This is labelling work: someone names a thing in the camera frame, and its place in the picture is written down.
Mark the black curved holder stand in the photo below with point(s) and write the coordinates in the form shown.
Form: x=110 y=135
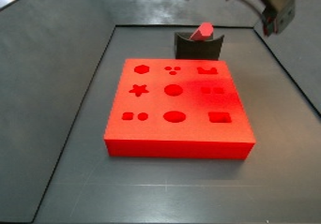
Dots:
x=197 y=50

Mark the red hexagonal prism peg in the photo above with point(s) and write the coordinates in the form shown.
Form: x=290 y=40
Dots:
x=203 y=32

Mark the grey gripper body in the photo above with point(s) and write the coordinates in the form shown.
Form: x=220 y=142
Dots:
x=278 y=15

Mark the red shape sorter block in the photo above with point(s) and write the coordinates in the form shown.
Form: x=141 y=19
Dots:
x=177 y=109

